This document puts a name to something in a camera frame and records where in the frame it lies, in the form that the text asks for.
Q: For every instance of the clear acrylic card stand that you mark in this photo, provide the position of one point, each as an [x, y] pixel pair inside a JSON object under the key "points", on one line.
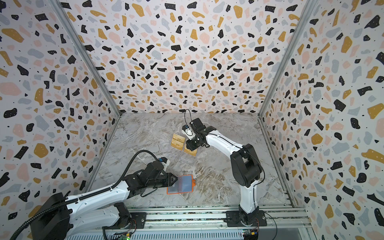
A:
{"points": [[181, 162]]}

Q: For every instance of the circuit board right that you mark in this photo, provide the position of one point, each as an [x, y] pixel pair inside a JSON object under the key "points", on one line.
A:
{"points": [[250, 234]]}

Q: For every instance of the aluminium corner post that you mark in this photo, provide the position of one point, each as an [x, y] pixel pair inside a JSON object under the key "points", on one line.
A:
{"points": [[305, 16], [65, 21]]}

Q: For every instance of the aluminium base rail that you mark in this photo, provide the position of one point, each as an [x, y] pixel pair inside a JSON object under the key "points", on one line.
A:
{"points": [[207, 223]]}

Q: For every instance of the orange card holder wallet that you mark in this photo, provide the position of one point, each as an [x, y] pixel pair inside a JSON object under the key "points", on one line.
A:
{"points": [[184, 184]]}

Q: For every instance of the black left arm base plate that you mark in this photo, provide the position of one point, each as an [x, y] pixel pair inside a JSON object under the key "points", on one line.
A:
{"points": [[132, 220]]}

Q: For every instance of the aluminium corner post right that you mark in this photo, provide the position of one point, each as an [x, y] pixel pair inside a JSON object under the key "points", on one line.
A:
{"points": [[305, 16]]}

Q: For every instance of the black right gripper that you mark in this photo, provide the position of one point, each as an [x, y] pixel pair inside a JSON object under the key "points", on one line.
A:
{"points": [[194, 142]]}

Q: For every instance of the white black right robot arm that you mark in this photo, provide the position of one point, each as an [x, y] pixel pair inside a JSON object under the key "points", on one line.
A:
{"points": [[246, 166]]}

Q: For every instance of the aluminium corner post left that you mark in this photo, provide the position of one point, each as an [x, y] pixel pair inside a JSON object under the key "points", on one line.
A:
{"points": [[65, 21]]}

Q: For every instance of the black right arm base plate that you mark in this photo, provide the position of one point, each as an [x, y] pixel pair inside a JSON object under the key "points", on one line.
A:
{"points": [[241, 219]]}

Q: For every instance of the green circuit board left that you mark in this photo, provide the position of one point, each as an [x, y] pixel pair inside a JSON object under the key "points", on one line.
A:
{"points": [[125, 236]]}

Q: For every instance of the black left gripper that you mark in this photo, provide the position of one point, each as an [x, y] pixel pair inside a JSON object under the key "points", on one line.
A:
{"points": [[171, 178]]}

